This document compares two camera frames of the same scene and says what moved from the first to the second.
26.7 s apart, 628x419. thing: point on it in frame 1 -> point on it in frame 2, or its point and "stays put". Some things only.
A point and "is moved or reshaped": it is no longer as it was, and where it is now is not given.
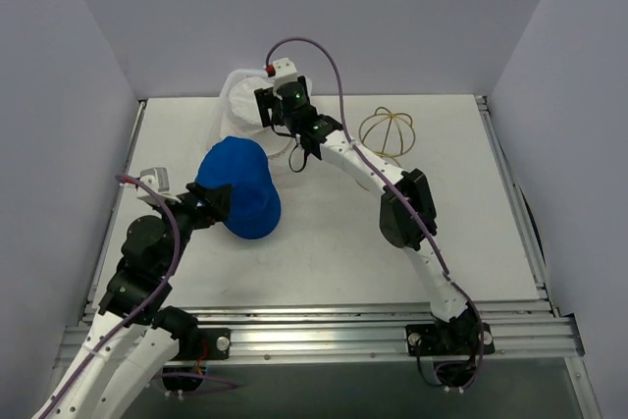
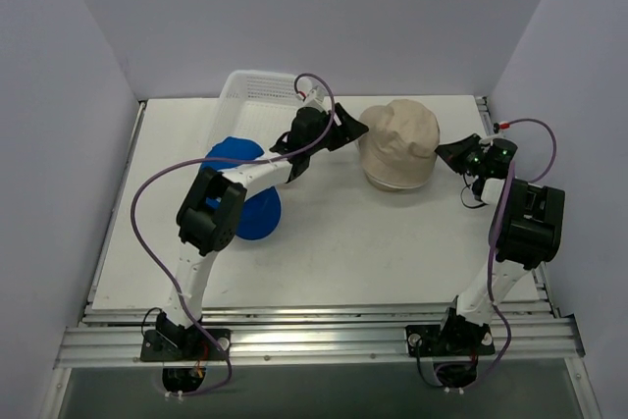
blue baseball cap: [242, 164] stays put
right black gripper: [265, 106] -> [468, 157]
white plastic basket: [238, 116] stays put
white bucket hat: [242, 117] is moved or reshaped
